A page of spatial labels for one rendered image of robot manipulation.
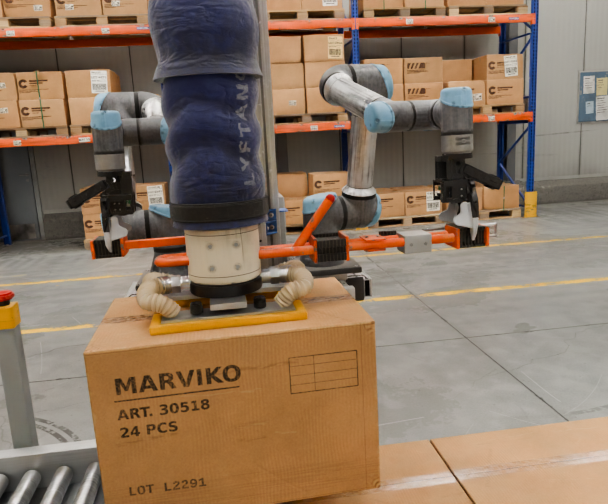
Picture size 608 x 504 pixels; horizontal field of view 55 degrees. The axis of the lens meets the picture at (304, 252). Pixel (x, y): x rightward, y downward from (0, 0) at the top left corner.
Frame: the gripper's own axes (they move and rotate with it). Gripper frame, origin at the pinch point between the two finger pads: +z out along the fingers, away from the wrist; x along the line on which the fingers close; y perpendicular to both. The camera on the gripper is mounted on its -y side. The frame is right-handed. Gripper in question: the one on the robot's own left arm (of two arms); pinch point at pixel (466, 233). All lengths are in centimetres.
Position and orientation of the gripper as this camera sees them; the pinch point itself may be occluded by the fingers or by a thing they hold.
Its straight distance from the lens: 150.5
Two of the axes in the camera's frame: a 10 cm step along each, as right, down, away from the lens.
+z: 0.7, 9.8, 1.9
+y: -9.8, 1.0, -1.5
